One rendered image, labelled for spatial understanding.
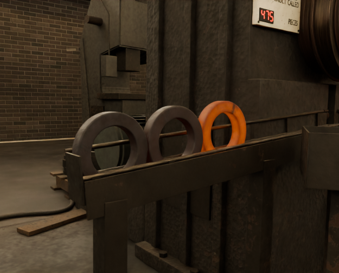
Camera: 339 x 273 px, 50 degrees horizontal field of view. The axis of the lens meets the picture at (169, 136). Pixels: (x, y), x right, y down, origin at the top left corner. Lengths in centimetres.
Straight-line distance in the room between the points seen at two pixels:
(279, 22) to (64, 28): 626
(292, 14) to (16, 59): 601
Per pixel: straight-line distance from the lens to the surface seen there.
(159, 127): 90
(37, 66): 718
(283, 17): 148
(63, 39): 741
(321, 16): 150
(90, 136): 80
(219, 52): 139
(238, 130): 111
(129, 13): 569
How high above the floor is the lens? 79
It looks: 6 degrees down
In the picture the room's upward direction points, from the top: 1 degrees clockwise
